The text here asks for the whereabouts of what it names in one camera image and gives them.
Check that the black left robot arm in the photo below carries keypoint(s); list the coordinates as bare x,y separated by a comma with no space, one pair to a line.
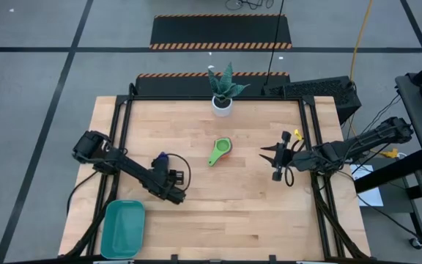
130,170

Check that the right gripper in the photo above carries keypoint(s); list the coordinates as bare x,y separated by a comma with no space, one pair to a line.
285,161

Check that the white paper sheet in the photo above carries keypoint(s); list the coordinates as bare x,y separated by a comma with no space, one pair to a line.
370,190

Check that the large orange measuring cup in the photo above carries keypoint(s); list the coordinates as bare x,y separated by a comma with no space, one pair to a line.
227,157

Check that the small dark blue measuring cup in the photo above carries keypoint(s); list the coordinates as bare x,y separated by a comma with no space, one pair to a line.
163,156

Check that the yellow power plug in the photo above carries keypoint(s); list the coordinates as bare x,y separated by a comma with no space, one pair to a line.
390,153

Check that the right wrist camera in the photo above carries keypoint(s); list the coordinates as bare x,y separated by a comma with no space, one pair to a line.
306,161

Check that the black caster wheel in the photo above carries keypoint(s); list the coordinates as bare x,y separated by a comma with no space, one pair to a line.
416,243

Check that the black metal table frame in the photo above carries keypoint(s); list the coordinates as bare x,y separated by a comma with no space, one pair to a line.
214,98

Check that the green measuring cup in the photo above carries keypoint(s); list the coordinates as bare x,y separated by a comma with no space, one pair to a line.
214,158

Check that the teal plastic basket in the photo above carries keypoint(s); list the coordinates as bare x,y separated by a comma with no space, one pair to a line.
123,229

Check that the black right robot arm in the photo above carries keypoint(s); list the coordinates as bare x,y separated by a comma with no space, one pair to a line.
365,143

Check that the snake plant in white pot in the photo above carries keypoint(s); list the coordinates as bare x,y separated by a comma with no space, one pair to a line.
222,106

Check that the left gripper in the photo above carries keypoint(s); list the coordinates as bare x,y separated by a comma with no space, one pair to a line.
161,170

